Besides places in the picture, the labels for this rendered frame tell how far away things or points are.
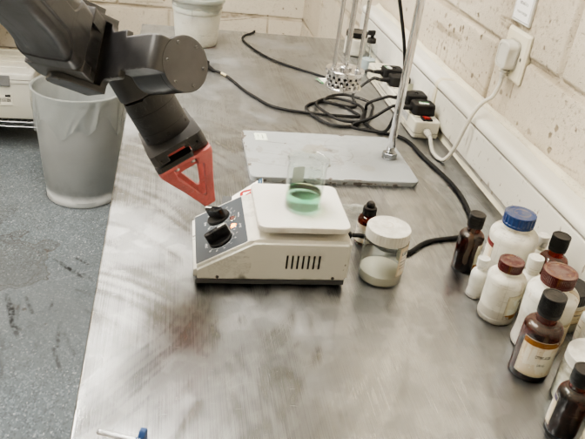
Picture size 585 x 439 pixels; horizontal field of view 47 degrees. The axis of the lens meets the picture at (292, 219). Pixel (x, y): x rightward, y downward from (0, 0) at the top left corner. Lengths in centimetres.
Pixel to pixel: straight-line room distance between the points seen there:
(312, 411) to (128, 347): 22
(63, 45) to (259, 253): 35
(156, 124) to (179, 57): 10
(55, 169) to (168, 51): 185
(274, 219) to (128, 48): 28
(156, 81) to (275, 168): 50
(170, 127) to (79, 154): 168
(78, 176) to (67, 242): 26
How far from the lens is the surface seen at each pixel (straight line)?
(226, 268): 85
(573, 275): 84
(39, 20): 60
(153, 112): 76
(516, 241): 92
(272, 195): 90
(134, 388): 73
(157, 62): 68
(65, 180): 251
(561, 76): 116
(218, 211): 90
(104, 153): 247
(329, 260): 87
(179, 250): 94
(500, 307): 89
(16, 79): 292
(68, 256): 230
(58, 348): 194
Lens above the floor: 126
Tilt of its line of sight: 29 degrees down
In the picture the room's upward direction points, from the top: 8 degrees clockwise
